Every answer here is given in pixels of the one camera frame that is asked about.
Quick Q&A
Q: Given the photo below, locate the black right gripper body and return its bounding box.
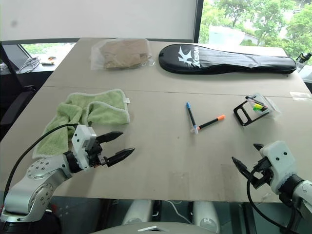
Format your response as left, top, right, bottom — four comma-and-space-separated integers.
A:
248, 157, 275, 190

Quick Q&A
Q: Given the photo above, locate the black office chair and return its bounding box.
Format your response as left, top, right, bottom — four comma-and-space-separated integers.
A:
0, 41, 37, 134

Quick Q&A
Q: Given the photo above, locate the green terry towel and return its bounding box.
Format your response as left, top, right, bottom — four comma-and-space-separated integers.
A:
32, 88, 131, 160

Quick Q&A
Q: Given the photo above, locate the blue-capped marker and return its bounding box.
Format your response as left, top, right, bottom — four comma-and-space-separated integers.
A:
186, 101, 200, 135

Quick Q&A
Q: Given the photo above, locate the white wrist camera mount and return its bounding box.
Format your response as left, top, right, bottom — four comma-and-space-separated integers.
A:
259, 140, 298, 195
71, 124, 98, 169

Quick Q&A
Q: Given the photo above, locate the clear bag with brown cloth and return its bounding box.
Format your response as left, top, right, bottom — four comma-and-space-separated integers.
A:
90, 38, 156, 71

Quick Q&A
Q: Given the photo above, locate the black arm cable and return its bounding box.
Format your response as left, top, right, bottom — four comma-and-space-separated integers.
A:
3, 123, 79, 199
246, 167, 299, 233

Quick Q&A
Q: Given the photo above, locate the orange-capped marker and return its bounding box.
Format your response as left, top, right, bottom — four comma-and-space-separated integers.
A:
197, 114, 227, 130

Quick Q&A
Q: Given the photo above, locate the white rounded robot leg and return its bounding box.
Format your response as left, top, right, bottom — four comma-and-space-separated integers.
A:
192, 200, 221, 234
121, 199, 153, 225

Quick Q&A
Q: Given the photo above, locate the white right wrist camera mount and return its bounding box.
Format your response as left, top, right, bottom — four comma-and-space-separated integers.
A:
259, 140, 298, 195

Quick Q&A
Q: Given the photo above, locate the black Kason racket cover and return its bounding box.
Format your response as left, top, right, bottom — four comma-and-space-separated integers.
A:
158, 43, 297, 75

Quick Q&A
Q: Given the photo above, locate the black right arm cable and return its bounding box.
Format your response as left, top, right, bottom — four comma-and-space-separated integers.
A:
246, 167, 299, 233

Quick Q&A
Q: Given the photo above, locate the clear pen case with markers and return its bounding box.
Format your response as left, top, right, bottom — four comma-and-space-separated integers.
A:
245, 92, 281, 120

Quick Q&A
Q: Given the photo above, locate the thin white cable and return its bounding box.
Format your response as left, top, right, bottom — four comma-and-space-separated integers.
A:
167, 199, 192, 224

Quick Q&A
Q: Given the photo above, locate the dark window frame post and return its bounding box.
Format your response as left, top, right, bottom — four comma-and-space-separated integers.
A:
193, 0, 205, 43

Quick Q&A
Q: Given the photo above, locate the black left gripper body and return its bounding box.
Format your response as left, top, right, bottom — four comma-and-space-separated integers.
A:
85, 136, 109, 169

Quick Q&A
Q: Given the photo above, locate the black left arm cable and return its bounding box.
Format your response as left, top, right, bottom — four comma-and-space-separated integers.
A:
3, 123, 79, 199

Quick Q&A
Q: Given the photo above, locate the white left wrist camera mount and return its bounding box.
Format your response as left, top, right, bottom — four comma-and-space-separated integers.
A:
71, 124, 98, 169

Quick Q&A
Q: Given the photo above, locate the black camera device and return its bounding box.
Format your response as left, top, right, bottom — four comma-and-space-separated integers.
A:
295, 52, 312, 65

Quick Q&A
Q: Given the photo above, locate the small clear plastic wrapper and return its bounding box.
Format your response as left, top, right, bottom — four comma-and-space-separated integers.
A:
289, 91, 312, 100

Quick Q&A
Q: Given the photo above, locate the white coiled cable bundle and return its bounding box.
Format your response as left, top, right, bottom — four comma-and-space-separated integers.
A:
19, 57, 40, 74

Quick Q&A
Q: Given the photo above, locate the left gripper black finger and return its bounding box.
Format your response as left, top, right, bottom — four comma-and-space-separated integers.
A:
106, 147, 136, 167
96, 131, 124, 145

